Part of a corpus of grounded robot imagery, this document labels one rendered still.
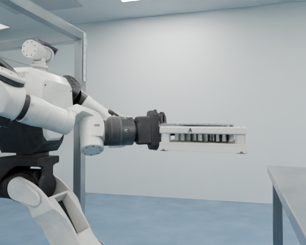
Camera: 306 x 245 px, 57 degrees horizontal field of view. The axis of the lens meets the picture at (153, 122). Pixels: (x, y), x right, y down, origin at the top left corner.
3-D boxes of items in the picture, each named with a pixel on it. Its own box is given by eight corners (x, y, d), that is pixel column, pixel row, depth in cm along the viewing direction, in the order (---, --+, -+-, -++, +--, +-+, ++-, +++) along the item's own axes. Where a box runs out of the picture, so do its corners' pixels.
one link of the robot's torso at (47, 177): (-26, 200, 108) (-25, 153, 108) (0, 193, 120) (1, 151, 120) (37, 206, 100) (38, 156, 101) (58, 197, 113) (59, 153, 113)
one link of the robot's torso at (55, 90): (-47, 156, 97) (-45, 53, 98) (23, 149, 130) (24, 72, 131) (26, 160, 89) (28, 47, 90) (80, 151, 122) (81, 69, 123)
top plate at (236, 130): (245, 132, 99) (245, 126, 99) (246, 134, 76) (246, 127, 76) (177, 131, 107) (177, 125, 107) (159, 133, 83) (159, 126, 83)
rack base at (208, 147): (245, 146, 99) (245, 139, 99) (246, 153, 76) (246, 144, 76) (177, 144, 107) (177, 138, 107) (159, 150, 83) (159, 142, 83)
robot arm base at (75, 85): (57, 119, 127) (38, 101, 127) (71, 111, 139) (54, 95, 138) (74, 96, 121) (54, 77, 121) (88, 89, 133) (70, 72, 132)
